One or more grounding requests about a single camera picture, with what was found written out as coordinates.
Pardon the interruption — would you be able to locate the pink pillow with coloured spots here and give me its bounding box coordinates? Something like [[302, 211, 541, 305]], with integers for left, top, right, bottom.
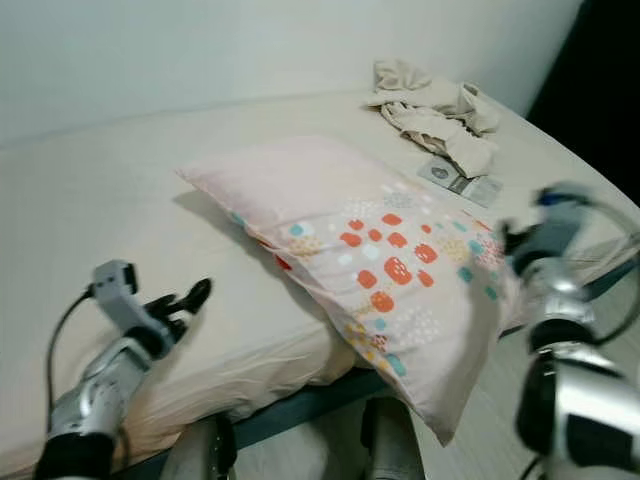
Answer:
[[177, 135, 526, 446]]

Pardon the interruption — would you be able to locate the grey and white packet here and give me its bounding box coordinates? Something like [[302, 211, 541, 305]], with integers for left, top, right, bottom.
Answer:
[[417, 155, 504, 209]]

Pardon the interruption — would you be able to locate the bed with cream sheet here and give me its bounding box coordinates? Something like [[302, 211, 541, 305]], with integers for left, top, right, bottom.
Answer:
[[0, 88, 640, 479]]

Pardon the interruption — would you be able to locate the robot left leg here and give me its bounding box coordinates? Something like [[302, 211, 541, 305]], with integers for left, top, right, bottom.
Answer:
[[160, 412, 239, 480]]

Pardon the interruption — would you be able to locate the robot leg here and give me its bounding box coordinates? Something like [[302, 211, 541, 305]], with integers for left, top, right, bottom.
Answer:
[[360, 397, 426, 480], [160, 412, 239, 480]]

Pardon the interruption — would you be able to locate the crumpled beige cloth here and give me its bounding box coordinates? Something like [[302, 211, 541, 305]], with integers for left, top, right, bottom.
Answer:
[[365, 58, 503, 179]]

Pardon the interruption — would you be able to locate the robot right leg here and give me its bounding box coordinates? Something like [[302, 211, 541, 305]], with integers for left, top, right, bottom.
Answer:
[[360, 397, 426, 480]]

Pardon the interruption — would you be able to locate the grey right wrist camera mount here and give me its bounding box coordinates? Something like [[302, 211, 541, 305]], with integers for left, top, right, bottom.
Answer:
[[525, 183, 601, 276]]

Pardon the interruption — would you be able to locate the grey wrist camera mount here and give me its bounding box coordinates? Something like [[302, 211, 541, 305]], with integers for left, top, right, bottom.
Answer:
[[93, 260, 153, 339], [525, 183, 601, 276]]

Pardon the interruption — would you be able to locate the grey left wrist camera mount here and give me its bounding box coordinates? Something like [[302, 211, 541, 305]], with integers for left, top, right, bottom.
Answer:
[[93, 260, 153, 339]]

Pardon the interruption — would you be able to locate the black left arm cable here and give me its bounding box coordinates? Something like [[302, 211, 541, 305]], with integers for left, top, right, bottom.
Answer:
[[45, 285, 98, 441]]

